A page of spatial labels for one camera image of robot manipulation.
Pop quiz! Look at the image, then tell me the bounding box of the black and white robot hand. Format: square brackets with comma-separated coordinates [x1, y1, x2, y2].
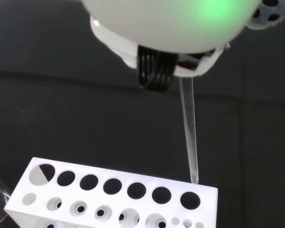
[79, 0, 285, 92]

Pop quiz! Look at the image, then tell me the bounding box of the black bench cloth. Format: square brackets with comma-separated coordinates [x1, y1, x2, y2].
[0, 0, 285, 228]

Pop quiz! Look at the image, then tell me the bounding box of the white test tube rack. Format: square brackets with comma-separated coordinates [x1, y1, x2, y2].
[3, 157, 219, 228]

